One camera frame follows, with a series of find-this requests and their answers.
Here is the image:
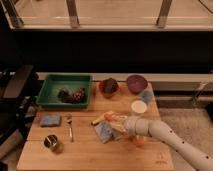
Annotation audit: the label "black equipment at left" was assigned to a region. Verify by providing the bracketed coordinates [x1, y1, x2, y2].
[0, 64, 42, 161]

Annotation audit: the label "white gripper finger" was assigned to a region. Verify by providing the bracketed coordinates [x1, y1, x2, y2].
[112, 115, 127, 122]
[111, 125, 126, 134]

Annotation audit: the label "white paper cup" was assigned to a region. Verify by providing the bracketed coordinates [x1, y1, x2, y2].
[131, 100, 147, 116]

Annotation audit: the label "orange yellow apple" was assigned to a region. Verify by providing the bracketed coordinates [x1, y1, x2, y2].
[131, 135, 145, 148]

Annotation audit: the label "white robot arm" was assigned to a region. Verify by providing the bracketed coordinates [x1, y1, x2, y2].
[111, 116, 213, 171]

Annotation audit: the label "purple bowl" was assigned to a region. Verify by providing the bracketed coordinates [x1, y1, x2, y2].
[126, 75, 148, 94]

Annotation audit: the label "dark pine cones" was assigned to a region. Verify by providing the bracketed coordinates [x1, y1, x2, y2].
[57, 88, 85, 103]

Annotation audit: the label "blue sponge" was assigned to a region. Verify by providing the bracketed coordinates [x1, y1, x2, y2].
[40, 115, 61, 127]

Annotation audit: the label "small metal tin can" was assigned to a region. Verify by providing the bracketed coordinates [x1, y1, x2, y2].
[44, 134, 61, 153]

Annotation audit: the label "green plastic tray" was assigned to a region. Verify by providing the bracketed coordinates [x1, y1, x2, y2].
[37, 74, 92, 109]

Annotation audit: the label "grey blue cloth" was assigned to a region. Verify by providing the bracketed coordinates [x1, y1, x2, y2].
[95, 121, 121, 144]

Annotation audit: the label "light blue small cup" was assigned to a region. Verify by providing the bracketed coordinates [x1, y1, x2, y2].
[140, 90, 154, 104]

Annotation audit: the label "yellow banana piece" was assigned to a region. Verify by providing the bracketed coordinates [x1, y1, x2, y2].
[91, 111, 114, 126]

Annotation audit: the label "orange red pepper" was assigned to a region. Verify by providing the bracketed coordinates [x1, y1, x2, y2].
[104, 114, 116, 122]

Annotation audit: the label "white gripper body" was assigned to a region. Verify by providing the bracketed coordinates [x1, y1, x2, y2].
[123, 116, 141, 135]

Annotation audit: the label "wooden cutting board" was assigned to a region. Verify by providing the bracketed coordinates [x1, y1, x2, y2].
[17, 82, 174, 171]

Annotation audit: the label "red bowl with contents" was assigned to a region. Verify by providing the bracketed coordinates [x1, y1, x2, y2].
[99, 78, 119, 98]

